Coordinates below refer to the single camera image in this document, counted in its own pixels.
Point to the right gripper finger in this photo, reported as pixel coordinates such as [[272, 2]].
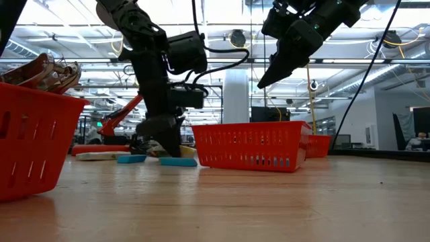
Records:
[[295, 47]]

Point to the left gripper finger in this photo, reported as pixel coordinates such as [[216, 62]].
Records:
[[171, 142]]

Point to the yellow green crayon box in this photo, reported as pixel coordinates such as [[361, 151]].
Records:
[[188, 152]]

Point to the blue eraser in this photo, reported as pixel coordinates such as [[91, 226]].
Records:
[[178, 162], [131, 159]]

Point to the plastic-wrapped yellow crayon box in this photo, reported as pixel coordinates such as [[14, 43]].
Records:
[[100, 156]]

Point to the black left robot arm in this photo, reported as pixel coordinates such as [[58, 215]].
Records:
[[134, 20]]

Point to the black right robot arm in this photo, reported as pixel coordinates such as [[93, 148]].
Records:
[[336, 13]]

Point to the red desk lamp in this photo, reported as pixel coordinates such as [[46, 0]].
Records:
[[117, 116]]

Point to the black monitor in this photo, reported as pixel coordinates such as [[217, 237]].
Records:
[[268, 114], [422, 119]]

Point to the white column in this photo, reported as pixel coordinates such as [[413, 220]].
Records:
[[236, 97]]

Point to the red plastic basket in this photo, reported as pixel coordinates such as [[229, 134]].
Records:
[[252, 141], [43, 134], [317, 146]]

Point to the dark partition panel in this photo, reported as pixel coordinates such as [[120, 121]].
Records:
[[401, 131]]

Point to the person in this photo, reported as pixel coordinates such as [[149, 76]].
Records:
[[418, 139]]

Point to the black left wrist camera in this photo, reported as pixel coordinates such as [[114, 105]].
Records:
[[186, 97]]

